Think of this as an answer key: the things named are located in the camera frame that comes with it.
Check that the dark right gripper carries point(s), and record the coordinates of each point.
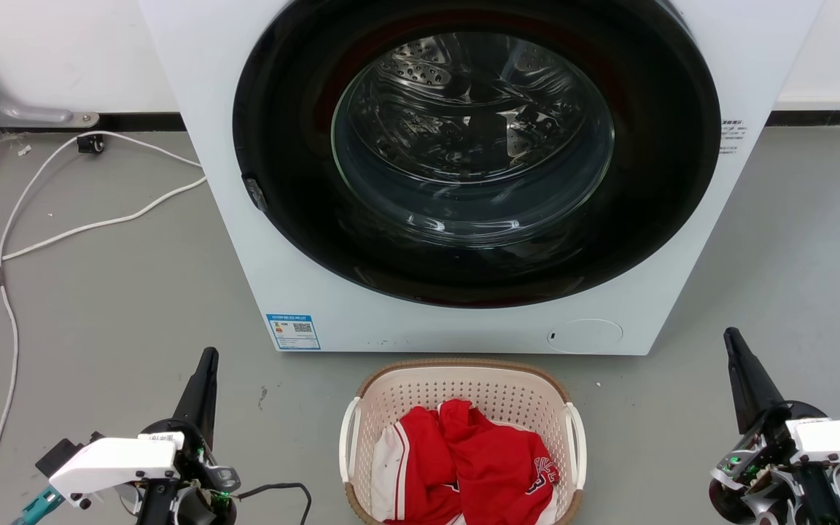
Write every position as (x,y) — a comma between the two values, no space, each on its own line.
(763,467)

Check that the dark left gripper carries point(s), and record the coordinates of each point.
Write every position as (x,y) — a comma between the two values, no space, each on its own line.
(194,467)

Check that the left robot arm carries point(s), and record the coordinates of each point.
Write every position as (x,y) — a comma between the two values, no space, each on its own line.
(37,504)

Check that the beige plastic laundry basket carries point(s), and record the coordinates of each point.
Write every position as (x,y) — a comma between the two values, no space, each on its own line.
(391,394)

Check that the blue energy label sticker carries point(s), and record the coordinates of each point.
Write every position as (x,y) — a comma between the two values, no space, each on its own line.
(293,332)

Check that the white front-load washing machine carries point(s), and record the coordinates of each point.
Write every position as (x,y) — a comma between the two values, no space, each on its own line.
(259,284)

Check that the round white filter cover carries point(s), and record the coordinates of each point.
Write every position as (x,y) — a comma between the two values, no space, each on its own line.
(585,337)

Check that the black round washer door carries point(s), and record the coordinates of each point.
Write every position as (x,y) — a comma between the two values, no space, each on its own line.
(296,219)

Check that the small printed warning label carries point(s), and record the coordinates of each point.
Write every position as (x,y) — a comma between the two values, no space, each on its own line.
(730,137)

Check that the small black floor clip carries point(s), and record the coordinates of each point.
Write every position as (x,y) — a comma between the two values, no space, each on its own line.
(90,144)

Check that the short black baseboard strip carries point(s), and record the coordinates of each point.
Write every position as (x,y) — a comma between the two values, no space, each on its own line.
(828,117)

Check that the red and white jersey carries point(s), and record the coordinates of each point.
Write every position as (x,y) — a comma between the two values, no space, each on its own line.
(485,467)

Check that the long black baseboard strip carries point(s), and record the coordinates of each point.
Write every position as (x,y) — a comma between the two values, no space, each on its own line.
(135,122)

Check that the steel washer drum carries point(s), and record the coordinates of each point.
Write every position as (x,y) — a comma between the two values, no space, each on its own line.
(420,73)

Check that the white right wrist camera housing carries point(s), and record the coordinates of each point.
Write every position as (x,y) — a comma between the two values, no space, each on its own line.
(839,440)

